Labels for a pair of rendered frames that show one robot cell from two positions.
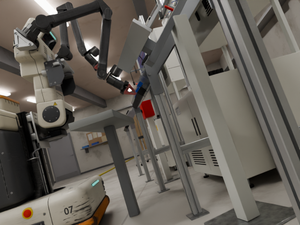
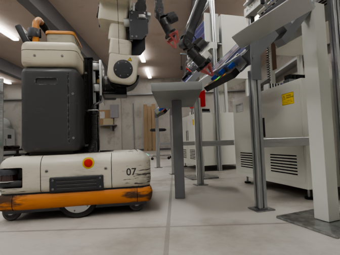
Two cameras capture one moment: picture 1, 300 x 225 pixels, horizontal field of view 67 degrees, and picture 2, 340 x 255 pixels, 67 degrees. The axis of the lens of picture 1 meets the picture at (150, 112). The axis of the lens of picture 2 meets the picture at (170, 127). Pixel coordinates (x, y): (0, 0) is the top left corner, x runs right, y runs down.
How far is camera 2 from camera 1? 0.41 m
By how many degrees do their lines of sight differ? 5
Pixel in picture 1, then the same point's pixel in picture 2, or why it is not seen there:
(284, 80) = not seen: outside the picture
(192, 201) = (261, 195)
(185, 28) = (320, 18)
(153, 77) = (255, 60)
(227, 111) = not seen: hidden behind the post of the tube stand
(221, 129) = (327, 129)
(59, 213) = (121, 171)
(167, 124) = (257, 113)
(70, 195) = (135, 157)
